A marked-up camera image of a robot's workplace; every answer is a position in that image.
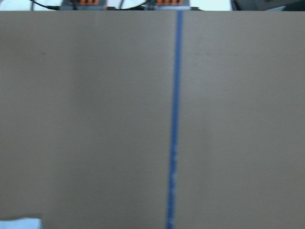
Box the light blue t-shirt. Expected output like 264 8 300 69
0 217 42 229

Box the right grey USB hub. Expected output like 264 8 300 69
146 0 192 10

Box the grey usb hub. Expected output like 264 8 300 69
60 0 107 10
146 0 192 10

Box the black box with label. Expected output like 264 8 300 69
230 0 305 11

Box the left grey USB hub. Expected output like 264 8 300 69
60 0 107 10

